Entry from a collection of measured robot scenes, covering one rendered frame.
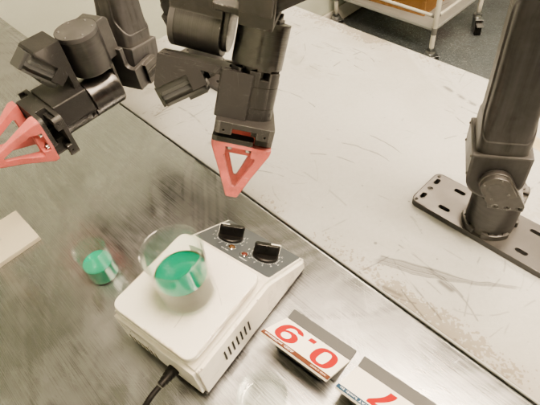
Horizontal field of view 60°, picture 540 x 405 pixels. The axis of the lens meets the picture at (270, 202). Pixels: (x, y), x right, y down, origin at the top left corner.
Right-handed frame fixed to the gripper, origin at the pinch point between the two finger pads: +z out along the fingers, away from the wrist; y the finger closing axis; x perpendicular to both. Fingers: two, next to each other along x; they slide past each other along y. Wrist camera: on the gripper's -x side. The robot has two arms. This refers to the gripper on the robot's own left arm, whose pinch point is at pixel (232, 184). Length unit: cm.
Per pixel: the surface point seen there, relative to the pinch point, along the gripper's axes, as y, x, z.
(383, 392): 17.8, 19.4, 12.5
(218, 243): 2.7, -0.4, 7.1
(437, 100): -28.0, 32.8, -11.1
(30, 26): -119, -76, 8
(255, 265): 6.4, 4.4, 7.0
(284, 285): 6.2, 8.5, 9.3
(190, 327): 15.3, -1.7, 10.1
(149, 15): -152, -44, 0
